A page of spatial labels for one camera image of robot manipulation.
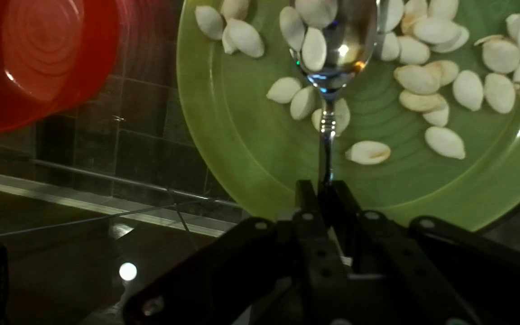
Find green plastic plate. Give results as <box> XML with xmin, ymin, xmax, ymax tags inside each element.
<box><xmin>177</xmin><ymin>0</ymin><xmax>520</xmax><ymax>229</ymax></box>

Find metal spoon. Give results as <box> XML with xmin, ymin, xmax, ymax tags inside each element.
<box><xmin>291</xmin><ymin>0</ymin><xmax>383</xmax><ymax>184</ymax></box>

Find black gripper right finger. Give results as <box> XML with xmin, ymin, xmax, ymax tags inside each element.
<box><xmin>322</xmin><ymin>180</ymin><xmax>480</xmax><ymax>325</ymax></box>

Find red plastic bowl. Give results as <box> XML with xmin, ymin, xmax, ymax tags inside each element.
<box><xmin>0</xmin><ymin>0</ymin><xmax>121</xmax><ymax>131</ymax></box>

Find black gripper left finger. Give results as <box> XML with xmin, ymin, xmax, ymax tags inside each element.
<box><xmin>294</xmin><ymin>180</ymin><xmax>358</xmax><ymax>325</ymax></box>

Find pile of white seeds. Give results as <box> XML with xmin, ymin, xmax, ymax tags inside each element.
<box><xmin>193</xmin><ymin>0</ymin><xmax>520</xmax><ymax>167</ymax></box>

